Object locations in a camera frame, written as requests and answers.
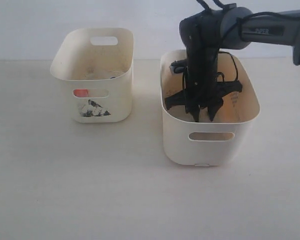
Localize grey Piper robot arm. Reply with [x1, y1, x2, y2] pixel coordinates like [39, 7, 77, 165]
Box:
[164, 1, 300, 122]

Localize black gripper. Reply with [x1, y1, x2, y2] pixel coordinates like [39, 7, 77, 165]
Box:
[164, 47, 243, 123]

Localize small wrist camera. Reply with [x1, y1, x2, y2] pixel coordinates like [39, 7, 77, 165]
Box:
[169, 59, 187, 75]

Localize black cable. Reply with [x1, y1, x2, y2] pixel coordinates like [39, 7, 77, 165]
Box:
[214, 51, 240, 83]

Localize orange cap tube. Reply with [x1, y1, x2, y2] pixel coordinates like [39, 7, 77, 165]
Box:
[73, 89, 108, 98]

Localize cream plastic bin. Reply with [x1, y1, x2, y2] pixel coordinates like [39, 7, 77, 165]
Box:
[50, 27, 134, 124]
[160, 49, 260, 167]

